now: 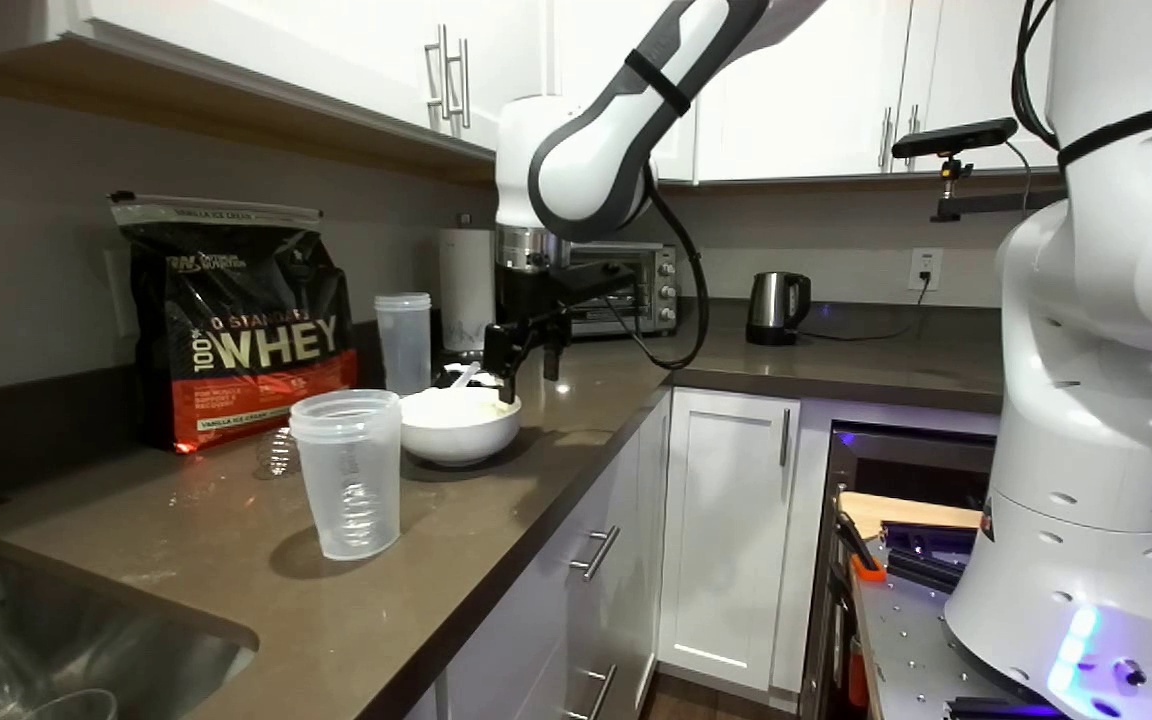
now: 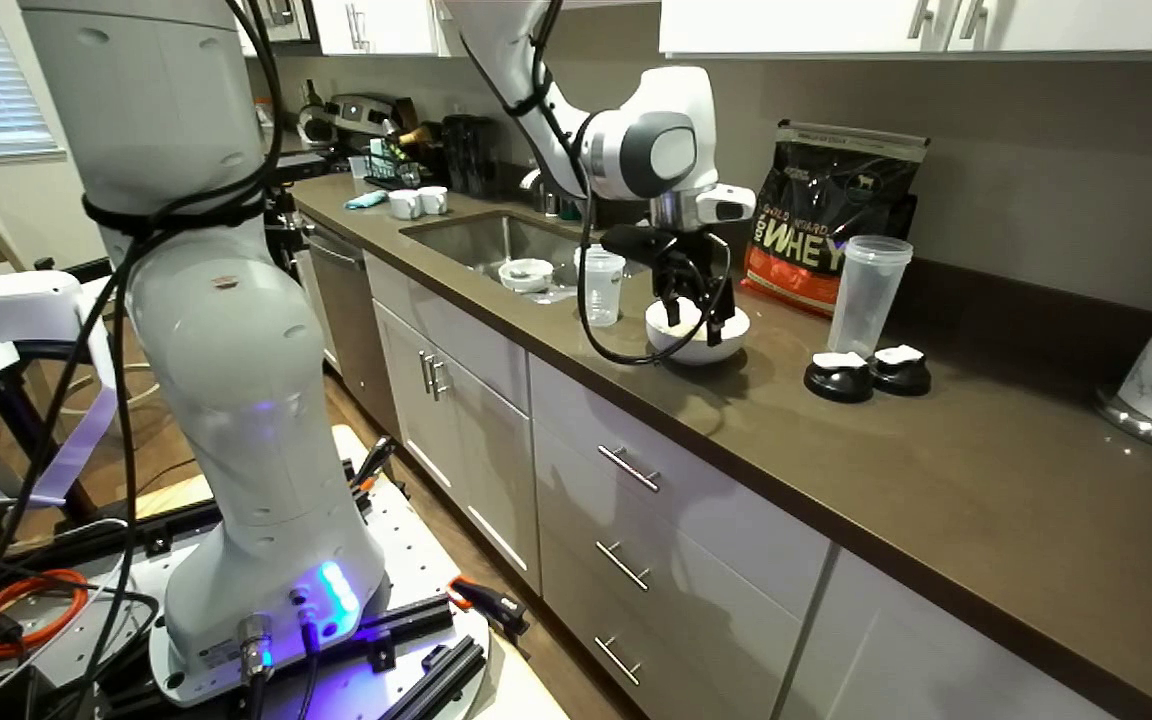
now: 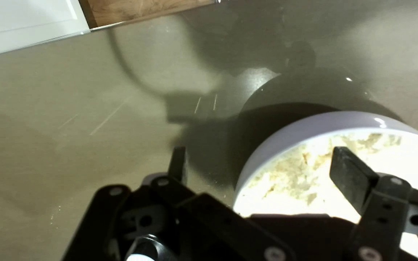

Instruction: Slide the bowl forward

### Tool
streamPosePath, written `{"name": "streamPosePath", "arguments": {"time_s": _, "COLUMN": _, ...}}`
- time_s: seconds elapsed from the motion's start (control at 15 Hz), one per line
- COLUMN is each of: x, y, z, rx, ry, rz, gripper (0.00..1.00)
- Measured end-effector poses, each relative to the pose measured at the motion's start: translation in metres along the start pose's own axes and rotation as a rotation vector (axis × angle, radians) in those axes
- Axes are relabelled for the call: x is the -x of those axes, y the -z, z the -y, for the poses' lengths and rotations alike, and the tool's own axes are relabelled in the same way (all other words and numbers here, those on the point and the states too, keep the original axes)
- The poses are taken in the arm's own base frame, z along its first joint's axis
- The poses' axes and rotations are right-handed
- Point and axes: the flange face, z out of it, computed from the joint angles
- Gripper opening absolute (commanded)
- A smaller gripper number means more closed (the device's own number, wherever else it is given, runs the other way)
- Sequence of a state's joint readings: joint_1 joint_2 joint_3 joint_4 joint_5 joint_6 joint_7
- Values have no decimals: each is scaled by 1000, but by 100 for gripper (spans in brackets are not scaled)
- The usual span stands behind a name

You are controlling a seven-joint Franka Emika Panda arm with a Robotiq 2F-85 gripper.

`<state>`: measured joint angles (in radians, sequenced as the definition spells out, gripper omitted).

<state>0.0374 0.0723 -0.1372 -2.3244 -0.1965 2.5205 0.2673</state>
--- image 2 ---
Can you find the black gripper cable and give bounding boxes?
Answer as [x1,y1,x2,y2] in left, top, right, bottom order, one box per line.
[453,0,726,373]

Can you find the black aluminium rail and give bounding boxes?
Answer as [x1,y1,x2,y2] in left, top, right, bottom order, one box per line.
[359,593,493,720]

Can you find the black kitchen appliance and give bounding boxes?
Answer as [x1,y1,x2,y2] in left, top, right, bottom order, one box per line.
[440,111,506,205]

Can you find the grey base cabinet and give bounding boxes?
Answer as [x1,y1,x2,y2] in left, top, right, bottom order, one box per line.
[359,253,1127,720]

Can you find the white curved strap frame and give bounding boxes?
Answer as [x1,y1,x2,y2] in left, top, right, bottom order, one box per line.
[0,264,128,513]

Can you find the black orange whey protein bag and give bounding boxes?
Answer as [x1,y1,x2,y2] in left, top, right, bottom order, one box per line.
[738,117,931,319]

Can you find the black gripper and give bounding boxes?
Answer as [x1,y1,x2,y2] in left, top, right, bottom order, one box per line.
[647,226,745,352]

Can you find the black clamp with orange grip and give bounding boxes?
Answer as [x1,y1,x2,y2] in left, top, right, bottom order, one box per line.
[446,572,533,643]

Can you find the small white dish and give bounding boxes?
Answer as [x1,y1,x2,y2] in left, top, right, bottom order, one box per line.
[493,253,558,295]

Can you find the white perforated mounting plate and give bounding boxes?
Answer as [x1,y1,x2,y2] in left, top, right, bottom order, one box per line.
[0,425,566,720]

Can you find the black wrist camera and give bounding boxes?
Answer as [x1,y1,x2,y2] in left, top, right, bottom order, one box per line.
[596,220,670,264]

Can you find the steel bar drawer handle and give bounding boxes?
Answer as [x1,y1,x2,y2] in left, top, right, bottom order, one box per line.
[588,634,647,693]
[590,536,655,595]
[596,439,666,496]

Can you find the clear plastic shaker cup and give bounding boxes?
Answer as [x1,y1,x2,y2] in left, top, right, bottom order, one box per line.
[824,233,917,362]

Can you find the white wall cabinets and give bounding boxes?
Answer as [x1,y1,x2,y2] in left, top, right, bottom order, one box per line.
[230,0,1152,63]

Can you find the white round bowl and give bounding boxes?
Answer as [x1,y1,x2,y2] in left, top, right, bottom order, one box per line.
[638,291,754,373]

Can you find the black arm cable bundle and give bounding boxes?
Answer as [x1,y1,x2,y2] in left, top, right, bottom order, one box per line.
[0,0,287,720]

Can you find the stainless steel dishwasher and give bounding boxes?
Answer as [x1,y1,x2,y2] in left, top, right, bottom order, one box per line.
[298,226,400,435]

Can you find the stainless steel sink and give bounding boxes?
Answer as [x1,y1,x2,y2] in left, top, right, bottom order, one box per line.
[400,207,590,303]

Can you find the translucent white plastic cup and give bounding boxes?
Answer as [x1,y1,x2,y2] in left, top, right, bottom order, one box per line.
[577,241,632,333]

